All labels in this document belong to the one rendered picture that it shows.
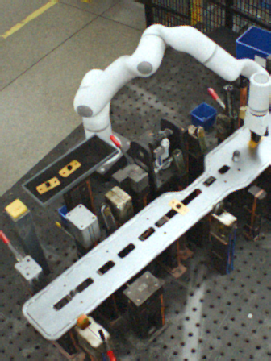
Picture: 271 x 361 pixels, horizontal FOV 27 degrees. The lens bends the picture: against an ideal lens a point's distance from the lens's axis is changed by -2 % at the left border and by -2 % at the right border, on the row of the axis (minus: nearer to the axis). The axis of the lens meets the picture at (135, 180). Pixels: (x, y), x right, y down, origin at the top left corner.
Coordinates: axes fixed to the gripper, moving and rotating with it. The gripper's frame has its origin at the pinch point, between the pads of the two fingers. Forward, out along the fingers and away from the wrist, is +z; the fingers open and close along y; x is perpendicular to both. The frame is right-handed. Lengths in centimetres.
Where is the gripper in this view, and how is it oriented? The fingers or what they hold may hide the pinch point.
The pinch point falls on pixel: (256, 136)
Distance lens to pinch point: 239.5
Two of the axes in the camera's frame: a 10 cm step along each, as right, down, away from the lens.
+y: 6.8, 5.2, -5.1
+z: 0.8, 6.5, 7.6
